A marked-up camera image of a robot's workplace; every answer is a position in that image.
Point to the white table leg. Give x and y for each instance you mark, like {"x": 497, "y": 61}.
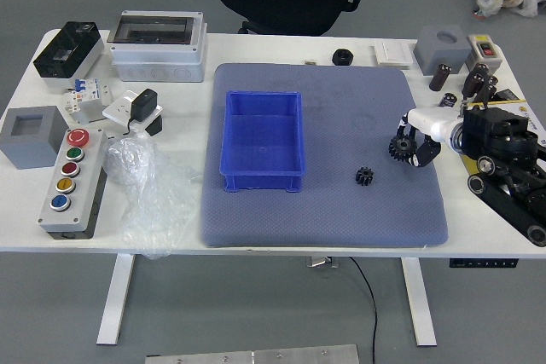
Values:
{"x": 420, "y": 304}
{"x": 115, "y": 300}

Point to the grey push button station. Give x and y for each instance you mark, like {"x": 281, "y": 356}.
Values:
{"x": 70, "y": 185}

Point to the brown capacitor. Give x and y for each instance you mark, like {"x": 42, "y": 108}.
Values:
{"x": 487, "y": 89}
{"x": 439, "y": 77}
{"x": 474, "y": 80}

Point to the big black gear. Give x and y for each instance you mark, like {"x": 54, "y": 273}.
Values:
{"x": 401, "y": 148}

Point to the black plug block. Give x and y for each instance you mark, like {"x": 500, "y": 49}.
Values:
{"x": 154, "y": 126}

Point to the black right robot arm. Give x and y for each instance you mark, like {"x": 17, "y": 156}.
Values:
{"x": 499, "y": 138}

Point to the black power adapter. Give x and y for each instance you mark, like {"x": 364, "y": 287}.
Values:
{"x": 143, "y": 104}

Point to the metal base plate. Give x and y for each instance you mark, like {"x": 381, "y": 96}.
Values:
{"x": 251, "y": 356}

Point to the grey cube round hole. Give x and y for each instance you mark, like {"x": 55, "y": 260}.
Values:
{"x": 439, "y": 50}

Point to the grey-blue foam mat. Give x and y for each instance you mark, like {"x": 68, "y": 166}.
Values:
{"x": 341, "y": 219}

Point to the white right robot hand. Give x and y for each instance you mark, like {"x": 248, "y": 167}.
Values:
{"x": 431, "y": 119}

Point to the blue plastic box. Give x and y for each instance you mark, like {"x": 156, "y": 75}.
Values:
{"x": 262, "y": 142}

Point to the metal bracket under table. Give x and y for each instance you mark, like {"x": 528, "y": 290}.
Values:
{"x": 322, "y": 261}

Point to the yellow white booklet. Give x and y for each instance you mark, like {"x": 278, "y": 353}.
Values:
{"x": 526, "y": 114}

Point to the grey cube square hole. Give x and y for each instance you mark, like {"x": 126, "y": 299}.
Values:
{"x": 30, "y": 142}

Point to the grey switch box red button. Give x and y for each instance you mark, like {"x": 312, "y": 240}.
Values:
{"x": 486, "y": 50}

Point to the black round nut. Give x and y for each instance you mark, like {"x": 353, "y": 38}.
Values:
{"x": 342, "y": 56}

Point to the grey distribution box clear lid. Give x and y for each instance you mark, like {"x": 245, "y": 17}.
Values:
{"x": 158, "y": 57}

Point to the blue white circuit breaker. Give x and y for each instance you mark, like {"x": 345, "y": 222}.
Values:
{"x": 87, "y": 88}

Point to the small black gear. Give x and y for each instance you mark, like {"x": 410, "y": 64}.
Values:
{"x": 364, "y": 176}

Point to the clear plastic bag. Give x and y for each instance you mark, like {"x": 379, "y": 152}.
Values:
{"x": 149, "y": 193}

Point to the flat black device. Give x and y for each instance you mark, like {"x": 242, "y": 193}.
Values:
{"x": 509, "y": 94}

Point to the white wall switch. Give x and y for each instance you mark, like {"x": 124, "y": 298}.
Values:
{"x": 394, "y": 53}

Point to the black and white enclosure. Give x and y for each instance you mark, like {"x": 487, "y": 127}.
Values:
{"x": 68, "y": 53}

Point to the small black capacitor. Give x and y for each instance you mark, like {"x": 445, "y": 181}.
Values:
{"x": 448, "y": 99}

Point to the black table control panel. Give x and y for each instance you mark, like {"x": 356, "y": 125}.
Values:
{"x": 484, "y": 263}

